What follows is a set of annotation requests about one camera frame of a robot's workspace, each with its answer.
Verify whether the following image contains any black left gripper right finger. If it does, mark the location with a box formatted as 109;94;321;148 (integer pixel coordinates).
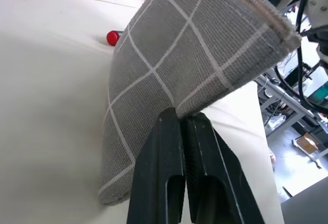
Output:
180;112;267;224

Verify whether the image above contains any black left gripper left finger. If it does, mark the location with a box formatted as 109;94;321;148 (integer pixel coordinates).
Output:
126;107;187;224

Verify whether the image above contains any grey checked pouch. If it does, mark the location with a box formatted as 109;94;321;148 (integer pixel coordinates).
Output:
97;0;302;206

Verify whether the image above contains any orange cardboard box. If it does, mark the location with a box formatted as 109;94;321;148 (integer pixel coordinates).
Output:
294;135;320;155

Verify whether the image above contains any grey metal workbench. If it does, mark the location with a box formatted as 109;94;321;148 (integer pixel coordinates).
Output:
255;75;328;170

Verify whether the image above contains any red button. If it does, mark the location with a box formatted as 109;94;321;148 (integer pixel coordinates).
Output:
106;30;124;47

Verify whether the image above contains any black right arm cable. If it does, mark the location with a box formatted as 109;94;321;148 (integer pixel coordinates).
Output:
275;0;328;112

